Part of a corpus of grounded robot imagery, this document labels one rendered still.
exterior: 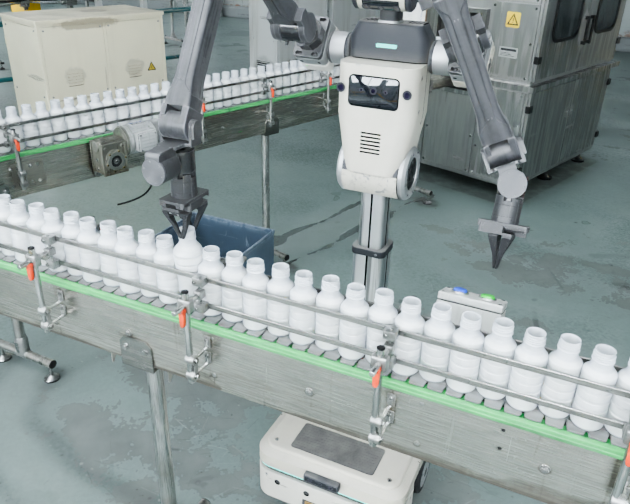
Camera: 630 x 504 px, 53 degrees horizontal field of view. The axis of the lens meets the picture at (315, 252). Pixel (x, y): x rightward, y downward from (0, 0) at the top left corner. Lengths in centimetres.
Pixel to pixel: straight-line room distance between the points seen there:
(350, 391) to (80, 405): 174
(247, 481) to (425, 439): 122
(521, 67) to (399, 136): 308
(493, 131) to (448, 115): 378
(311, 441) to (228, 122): 175
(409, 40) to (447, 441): 103
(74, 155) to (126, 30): 282
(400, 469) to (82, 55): 416
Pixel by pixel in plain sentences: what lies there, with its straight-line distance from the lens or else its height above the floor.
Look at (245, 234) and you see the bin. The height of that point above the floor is 91.
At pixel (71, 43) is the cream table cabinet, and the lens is 539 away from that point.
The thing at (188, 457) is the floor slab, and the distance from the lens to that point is 260.
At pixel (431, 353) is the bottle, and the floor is 107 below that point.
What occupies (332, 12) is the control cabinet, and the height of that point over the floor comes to 96.
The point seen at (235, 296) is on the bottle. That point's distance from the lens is 144.
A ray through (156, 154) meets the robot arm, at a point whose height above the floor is 141.
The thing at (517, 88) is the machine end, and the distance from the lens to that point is 478.
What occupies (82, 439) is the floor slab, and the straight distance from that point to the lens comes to 276.
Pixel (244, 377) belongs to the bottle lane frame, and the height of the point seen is 88.
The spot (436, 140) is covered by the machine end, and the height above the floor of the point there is 34.
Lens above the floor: 181
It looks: 27 degrees down
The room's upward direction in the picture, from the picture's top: 2 degrees clockwise
